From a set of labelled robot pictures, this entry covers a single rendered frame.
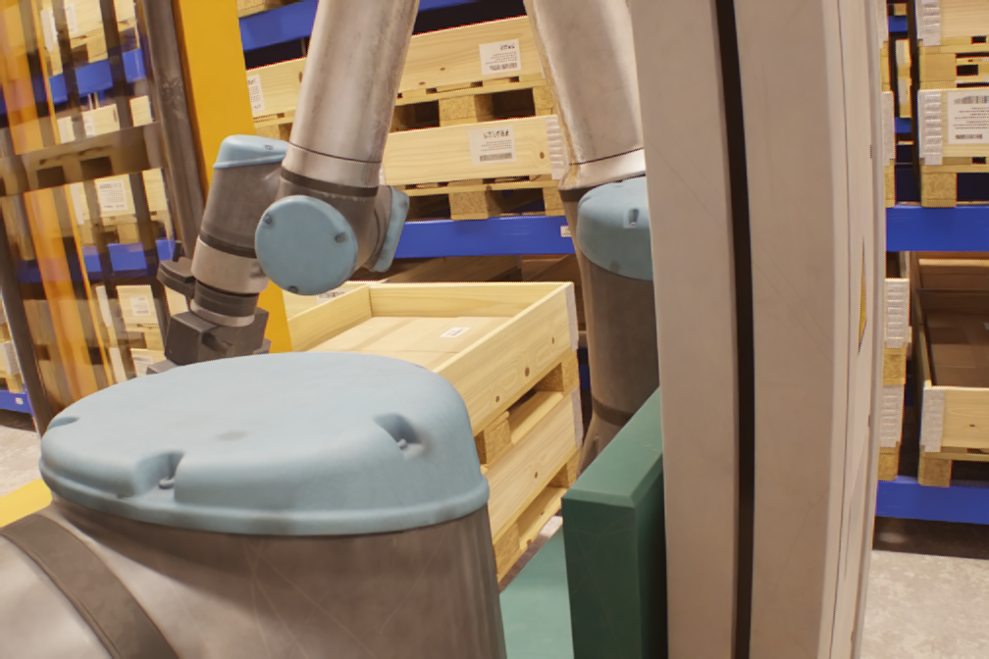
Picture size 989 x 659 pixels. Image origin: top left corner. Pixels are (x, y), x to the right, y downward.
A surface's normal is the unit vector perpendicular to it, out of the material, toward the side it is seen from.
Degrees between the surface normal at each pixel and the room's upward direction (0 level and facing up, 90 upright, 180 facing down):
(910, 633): 0
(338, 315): 90
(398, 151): 90
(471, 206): 90
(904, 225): 90
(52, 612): 28
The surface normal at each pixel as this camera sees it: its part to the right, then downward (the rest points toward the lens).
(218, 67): 0.88, 0.03
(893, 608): -0.12, -0.95
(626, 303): -0.69, 0.29
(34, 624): 0.25, -0.80
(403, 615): 0.65, 0.09
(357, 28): 0.07, 0.34
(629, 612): -0.51, 0.30
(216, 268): -0.16, 0.28
